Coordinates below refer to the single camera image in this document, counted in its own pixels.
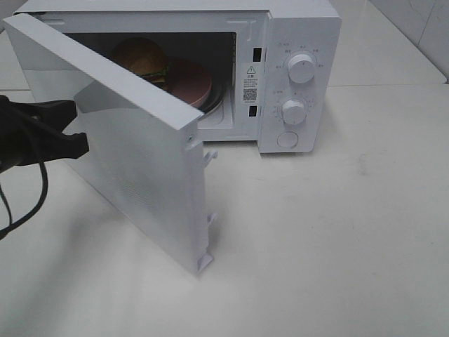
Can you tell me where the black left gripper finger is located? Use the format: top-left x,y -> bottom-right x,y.
13,100 -> 77,132
40,129 -> 88,161

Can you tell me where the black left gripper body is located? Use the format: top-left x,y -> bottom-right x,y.
1,95 -> 45,172

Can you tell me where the white microwave door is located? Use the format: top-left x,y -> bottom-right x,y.
4,14 -> 217,274

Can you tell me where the burger with lettuce and cheese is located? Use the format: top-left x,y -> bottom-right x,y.
110,37 -> 170,91

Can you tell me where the pink plate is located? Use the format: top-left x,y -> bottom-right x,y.
167,58 -> 213,107

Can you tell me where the round white door button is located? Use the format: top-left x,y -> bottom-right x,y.
277,131 -> 299,149

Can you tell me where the glass microwave turntable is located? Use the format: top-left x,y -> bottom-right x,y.
199,84 -> 227,117

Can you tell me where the white warning label sticker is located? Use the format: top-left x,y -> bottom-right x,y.
240,62 -> 262,104

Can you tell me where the white microwave oven body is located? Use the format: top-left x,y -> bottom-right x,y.
11,1 -> 342,153

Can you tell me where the white lower dial knob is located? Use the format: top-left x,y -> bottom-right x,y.
281,100 -> 307,125

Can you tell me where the white dial knob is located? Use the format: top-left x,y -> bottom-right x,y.
281,100 -> 307,125
286,51 -> 316,84

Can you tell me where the white upper dial knob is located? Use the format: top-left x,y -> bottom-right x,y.
286,51 -> 316,84

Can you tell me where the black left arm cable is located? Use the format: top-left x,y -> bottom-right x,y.
0,105 -> 48,242

